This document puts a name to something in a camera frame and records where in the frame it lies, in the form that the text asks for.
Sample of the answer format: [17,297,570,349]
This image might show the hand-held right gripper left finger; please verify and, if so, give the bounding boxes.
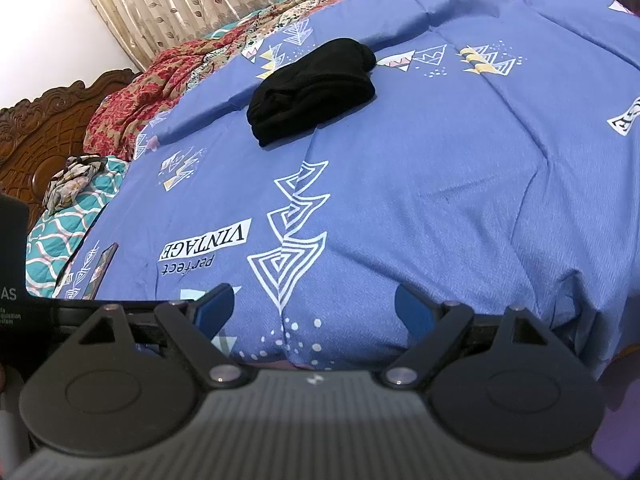
[70,283,247,390]

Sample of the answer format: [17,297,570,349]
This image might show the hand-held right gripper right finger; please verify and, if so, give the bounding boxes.
[381,284,557,390]

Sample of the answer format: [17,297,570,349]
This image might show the black pants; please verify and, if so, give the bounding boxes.
[246,37,377,149]

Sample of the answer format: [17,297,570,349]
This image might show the teal white patterned pillow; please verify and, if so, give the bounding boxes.
[25,155,132,300]

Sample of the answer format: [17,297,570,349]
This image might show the crumpled floral cloth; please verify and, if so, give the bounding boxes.
[44,154,109,212]

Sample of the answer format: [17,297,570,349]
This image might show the carved wooden headboard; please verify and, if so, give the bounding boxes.
[0,69,144,241]

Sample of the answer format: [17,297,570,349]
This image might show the blue printed blanket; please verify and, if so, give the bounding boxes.
[54,0,640,387]

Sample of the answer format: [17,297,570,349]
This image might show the red floral patchwork quilt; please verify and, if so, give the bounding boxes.
[82,0,463,162]

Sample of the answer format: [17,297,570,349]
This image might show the beige leaf-print curtain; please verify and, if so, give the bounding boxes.
[65,0,401,74]

